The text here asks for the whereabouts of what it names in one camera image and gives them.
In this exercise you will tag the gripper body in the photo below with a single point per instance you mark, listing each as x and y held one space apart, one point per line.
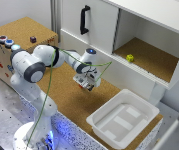
88 77

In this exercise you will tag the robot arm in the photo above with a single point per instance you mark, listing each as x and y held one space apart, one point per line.
34 68

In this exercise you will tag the yellow block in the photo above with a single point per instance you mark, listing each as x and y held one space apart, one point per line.
130 58

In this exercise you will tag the purple block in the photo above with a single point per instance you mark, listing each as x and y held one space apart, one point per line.
33 39

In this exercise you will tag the white sliding door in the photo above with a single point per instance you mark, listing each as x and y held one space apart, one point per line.
100 23

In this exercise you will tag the white plastic box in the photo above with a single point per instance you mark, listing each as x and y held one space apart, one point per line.
124 120

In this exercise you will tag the green button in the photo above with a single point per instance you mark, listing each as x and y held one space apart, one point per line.
15 47

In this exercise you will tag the white cabinet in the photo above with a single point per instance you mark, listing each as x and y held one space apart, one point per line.
149 20

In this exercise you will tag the wooden drawer box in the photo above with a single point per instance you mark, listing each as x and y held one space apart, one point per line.
20 28

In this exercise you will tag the blue button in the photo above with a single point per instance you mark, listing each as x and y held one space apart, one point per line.
9 42

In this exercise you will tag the red button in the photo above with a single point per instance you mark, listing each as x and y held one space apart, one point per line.
2 39

